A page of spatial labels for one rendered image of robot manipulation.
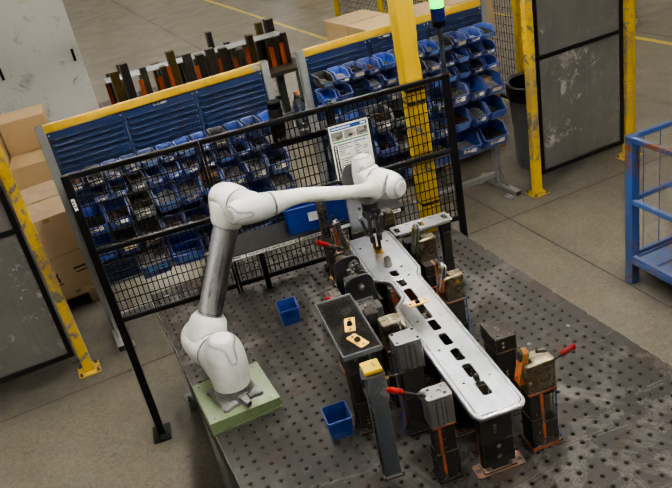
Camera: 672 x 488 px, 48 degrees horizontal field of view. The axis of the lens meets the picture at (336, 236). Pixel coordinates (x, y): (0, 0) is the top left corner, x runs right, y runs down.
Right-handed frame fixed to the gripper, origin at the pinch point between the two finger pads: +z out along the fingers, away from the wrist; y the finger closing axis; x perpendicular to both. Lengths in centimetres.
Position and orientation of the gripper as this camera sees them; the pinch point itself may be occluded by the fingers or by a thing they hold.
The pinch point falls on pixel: (376, 241)
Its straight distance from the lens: 332.6
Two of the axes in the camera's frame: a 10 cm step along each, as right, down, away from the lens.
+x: -2.8, -4.0, 8.7
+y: 9.4, -2.8, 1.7
